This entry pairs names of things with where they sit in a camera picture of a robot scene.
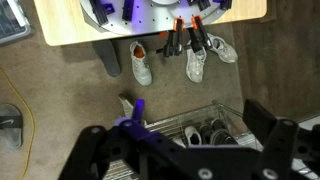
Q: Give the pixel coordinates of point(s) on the grey plastic bin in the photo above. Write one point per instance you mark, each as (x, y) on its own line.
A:
(14, 24)

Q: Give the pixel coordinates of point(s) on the chrome wire shoe rack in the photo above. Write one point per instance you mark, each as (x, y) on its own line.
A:
(173, 127)

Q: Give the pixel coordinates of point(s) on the grey sneaker middle floor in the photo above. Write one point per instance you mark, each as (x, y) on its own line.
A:
(195, 64)

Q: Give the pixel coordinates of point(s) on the black Nike slide sandal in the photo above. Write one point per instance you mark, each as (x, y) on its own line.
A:
(11, 122)

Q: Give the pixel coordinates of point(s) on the dark grey slipper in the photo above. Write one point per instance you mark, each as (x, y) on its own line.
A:
(106, 52)

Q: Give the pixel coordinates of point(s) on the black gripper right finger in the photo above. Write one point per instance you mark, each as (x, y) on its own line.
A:
(277, 137)

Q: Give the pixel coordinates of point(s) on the grey sneaker right floor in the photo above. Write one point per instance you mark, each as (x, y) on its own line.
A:
(225, 52)

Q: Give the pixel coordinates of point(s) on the grey sneaker with orange lining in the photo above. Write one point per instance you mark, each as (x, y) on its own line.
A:
(140, 66)

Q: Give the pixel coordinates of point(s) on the grey sneaker floor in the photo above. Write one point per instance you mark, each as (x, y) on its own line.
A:
(195, 64)
(225, 52)

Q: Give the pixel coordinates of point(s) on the orange black clamp right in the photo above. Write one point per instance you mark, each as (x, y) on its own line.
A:
(198, 35)

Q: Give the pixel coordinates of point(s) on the light wooden table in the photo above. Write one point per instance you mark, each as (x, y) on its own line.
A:
(62, 21)

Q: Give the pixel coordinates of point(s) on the white tan sneaker by rack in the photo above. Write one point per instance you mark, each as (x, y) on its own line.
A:
(134, 111)

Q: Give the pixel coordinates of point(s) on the black Nike sneaker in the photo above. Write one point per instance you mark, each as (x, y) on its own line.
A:
(216, 132)

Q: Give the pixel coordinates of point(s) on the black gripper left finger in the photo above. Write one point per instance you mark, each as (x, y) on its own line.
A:
(84, 162)

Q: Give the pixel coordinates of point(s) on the white sneaker on lower shelf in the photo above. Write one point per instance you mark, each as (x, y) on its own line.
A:
(192, 135)

